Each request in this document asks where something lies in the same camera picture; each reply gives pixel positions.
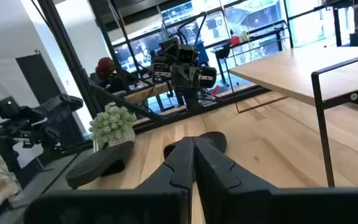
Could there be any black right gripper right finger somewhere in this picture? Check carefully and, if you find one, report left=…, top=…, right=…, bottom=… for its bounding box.
left=195, top=138, right=358, bottom=224

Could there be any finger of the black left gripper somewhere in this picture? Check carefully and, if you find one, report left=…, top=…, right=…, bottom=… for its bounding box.
left=173, top=67, right=186, bottom=88
left=185, top=67, right=197, bottom=88

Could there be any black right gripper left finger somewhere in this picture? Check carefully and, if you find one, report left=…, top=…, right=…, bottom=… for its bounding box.
left=23, top=136, right=196, bottom=224

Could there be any black rubber slide sandal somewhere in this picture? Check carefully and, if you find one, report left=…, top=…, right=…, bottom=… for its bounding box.
left=65, top=140, right=135, bottom=190

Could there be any wooden desk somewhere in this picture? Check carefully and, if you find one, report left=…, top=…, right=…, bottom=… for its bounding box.
left=123, top=81, right=175, bottom=103

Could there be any person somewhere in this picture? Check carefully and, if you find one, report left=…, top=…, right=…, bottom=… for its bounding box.
left=90, top=57, right=127, bottom=94

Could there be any green potted plant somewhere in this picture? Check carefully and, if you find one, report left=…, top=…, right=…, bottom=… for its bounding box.
left=88, top=103, right=138, bottom=153

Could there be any black panel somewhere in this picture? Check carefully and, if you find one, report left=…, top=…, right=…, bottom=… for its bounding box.
left=16, top=53, right=63, bottom=105

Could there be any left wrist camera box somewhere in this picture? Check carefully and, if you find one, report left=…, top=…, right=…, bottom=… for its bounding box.
left=178, top=44, right=198, bottom=65

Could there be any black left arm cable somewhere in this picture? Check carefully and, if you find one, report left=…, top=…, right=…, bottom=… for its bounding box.
left=175, top=11, right=208, bottom=47

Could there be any wooden shelf black metal frame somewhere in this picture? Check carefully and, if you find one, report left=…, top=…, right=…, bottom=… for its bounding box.
left=225, top=45, right=358, bottom=187

